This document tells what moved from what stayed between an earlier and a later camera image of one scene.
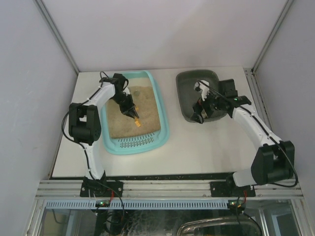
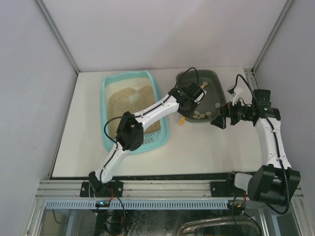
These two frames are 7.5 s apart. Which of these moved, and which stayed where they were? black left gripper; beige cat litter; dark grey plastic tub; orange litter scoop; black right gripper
Moved: black right gripper; black left gripper; orange litter scoop
Stayed: beige cat litter; dark grey plastic tub
